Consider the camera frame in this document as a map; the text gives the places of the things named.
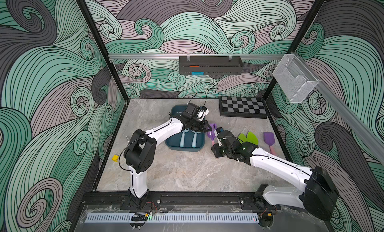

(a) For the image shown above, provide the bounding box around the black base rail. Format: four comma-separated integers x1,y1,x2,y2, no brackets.
81,192,281,212

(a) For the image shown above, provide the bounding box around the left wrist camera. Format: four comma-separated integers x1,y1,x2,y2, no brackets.
184,103,209,121

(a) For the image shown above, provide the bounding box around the clear plastic wall bin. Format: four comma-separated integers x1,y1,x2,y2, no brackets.
273,54,319,103

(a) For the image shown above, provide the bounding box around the yellow small block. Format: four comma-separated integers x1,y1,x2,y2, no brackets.
112,155,120,163

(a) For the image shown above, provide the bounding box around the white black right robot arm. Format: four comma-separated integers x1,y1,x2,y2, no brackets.
211,128,339,221

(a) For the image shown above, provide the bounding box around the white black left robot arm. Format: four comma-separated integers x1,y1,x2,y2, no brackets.
124,118,212,199

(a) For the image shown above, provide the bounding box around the green pointed shovel wooden handle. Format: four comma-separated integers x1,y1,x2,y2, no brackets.
246,132,259,145

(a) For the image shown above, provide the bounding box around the black white chessboard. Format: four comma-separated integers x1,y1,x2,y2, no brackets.
219,97,268,119

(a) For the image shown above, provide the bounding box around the white slotted cable duct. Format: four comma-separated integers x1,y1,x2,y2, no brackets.
85,212,259,224

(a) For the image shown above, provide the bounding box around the aluminium rail right wall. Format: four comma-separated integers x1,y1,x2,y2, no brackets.
292,51,384,167

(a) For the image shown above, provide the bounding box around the purple shovel pink handle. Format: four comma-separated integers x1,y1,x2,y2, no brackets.
207,123,218,146
263,132,277,156

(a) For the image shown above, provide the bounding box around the aluminium rail wall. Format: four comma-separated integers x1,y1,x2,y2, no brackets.
292,51,384,167
109,53,284,61

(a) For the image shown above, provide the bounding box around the teal plastic storage box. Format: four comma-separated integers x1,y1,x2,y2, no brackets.
165,105,205,152

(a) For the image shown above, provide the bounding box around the green round shovel wooden handle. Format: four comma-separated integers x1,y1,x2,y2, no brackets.
238,133,248,143

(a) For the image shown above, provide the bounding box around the black wall shelf tray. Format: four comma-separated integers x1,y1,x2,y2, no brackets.
179,56,244,78

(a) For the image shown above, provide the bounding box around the light blue shovel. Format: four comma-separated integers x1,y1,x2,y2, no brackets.
180,130,188,148
192,132,198,148

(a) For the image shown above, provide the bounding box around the aluminium rail back wall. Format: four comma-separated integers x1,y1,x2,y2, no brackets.
109,53,284,61

